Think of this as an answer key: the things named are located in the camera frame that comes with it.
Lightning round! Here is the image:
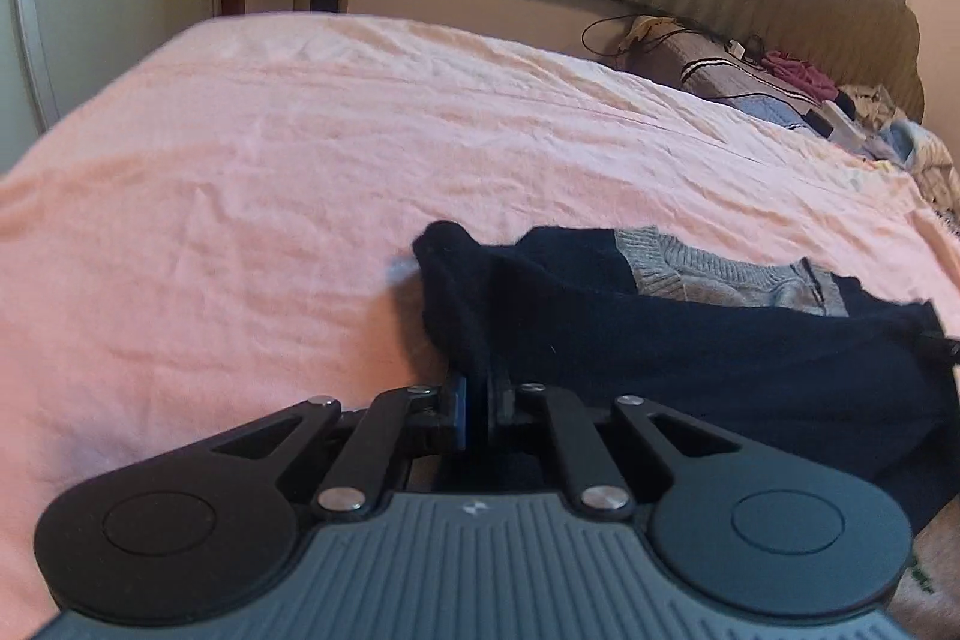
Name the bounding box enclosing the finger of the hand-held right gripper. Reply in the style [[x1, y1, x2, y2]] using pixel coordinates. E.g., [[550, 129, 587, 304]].
[[916, 329, 960, 365]]

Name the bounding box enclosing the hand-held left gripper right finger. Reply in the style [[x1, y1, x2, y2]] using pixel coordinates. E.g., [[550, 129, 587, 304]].
[[484, 377, 751, 522]]

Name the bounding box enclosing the pink bedsheet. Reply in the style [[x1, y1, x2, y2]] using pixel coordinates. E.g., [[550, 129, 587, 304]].
[[0, 14, 960, 640]]

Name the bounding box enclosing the grey striped pillow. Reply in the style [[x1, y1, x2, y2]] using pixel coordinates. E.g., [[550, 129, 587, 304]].
[[626, 14, 826, 127]]

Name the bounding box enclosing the black cable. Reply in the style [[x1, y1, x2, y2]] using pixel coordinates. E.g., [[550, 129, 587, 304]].
[[581, 14, 766, 75]]

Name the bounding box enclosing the pile of clothes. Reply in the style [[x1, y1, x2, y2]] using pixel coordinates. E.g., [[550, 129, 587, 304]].
[[840, 81, 960, 232]]

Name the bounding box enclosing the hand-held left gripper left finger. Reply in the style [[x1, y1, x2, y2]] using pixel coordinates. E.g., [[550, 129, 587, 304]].
[[211, 376, 473, 522]]

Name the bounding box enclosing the navy and grey knit sweater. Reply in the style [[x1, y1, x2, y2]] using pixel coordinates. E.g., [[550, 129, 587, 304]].
[[412, 220, 960, 536]]

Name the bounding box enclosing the magenta cloth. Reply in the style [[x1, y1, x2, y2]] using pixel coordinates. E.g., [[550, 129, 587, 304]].
[[761, 47, 837, 97]]

